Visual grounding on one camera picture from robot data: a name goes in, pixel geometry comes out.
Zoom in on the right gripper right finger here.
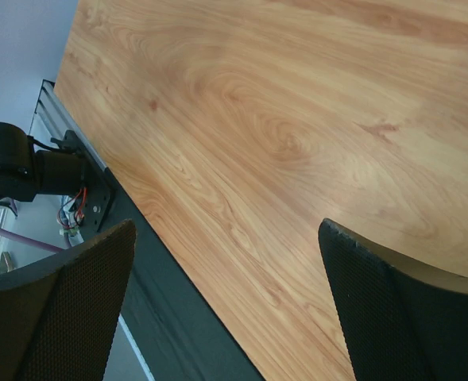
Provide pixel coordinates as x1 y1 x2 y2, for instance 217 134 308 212
318 219 468 380

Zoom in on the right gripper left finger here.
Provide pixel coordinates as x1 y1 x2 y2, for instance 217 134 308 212
0 220 137 380

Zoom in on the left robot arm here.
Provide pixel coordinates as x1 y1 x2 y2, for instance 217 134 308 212
0 122 87 202

